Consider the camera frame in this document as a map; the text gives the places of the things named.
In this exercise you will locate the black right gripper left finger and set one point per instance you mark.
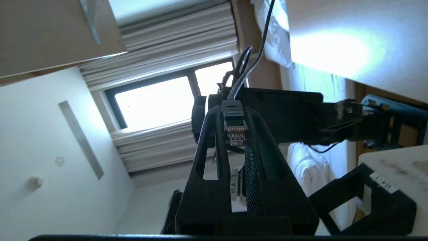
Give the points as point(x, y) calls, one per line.
point(200, 201)

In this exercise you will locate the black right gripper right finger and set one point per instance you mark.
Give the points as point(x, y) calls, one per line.
point(281, 201)

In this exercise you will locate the white pleated curtain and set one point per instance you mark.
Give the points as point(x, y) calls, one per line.
point(150, 150)
point(167, 43)

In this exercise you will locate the black robot head and torso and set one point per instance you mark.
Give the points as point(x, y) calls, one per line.
point(284, 113)

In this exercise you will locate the bright room window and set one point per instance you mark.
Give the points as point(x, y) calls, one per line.
point(150, 103)

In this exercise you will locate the long ceiling vent strip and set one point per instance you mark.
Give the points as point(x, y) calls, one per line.
point(80, 139)

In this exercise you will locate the small ceiling sprinkler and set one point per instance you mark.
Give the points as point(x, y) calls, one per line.
point(59, 161)

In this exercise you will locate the round white smoke detector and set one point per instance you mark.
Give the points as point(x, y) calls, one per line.
point(35, 182)

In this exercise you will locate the light wooden cabinet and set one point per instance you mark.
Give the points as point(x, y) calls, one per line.
point(50, 33)

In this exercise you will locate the brown wooden wall panel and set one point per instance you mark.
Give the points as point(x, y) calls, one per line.
point(267, 77)

